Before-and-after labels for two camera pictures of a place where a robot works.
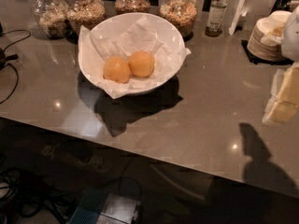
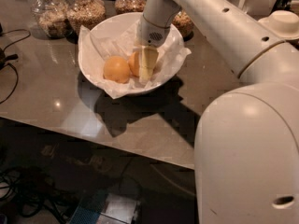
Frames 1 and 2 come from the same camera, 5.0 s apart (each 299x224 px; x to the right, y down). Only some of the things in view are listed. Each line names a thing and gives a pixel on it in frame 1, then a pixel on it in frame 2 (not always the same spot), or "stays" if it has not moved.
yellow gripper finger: (283, 105) -> (149, 58)
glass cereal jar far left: (50, 11) stays
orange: (116, 68) stays
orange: (141, 63) stays
